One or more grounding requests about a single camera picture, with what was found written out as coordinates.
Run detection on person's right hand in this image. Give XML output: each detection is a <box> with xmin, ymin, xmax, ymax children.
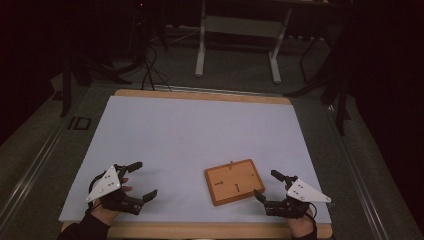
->
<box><xmin>287</xmin><ymin>208</ymin><xmax>316</xmax><ymax>239</ymax></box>

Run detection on wooden picture frame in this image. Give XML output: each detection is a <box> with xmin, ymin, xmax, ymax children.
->
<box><xmin>203</xmin><ymin>158</ymin><xmax>266</xmax><ymax>207</ymax></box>

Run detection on metal floor rail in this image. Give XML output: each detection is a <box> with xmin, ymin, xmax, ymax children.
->
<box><xmin>0</xmin><ymin>111</ymin><xmax>75</xmax><ymax>231</ymax></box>
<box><xmin>323</xmin><ymin>104</ymin><xmax>392</xmax><ymax>240</ymax></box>

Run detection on black floor cables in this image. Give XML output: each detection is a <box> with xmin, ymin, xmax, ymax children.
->
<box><xmin>132</xmin><ymin>6</ymin><xmax>174</xmax><ymax>93</ymax></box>

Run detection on white table mat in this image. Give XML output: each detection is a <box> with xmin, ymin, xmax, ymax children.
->
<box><xmin>58</xmin><ymin>95</ymin><xmax>333</xmax><ymax>225</ymax></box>

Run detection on person's left hand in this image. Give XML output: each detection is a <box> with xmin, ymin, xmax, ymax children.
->
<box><xmin>89</xmin><ymin>177</ymin><xmax>133</xmax><ymax>226</ymax></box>

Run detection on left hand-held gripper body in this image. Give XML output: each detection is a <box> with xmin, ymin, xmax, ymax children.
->
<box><xmin>84</xmin><ymin>162</ymin><xmax>145</xmax><ymax>216</ymax></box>

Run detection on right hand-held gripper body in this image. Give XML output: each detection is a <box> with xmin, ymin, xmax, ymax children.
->
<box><xmin>264</xmin><ymin>174</ymin><xmax>333</xmax><ymax>220</ymax></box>

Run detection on black metal stand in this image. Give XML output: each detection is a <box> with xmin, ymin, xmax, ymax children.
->
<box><xmin>283</xmin><ymin>31</ymin><xmax>355</xmax><ymax>137</ymax></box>

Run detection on white metal desk frame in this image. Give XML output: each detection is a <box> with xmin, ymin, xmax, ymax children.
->
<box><xmin>194</xmin><ymin>0</ymin><xmax>295</xmax><ymax>85</ymax></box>

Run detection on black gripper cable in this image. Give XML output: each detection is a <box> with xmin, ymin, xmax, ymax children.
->
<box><xmin>307</xmin><ymin>202</ymin><xmax>319</xmax><ymax>235</ymax></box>

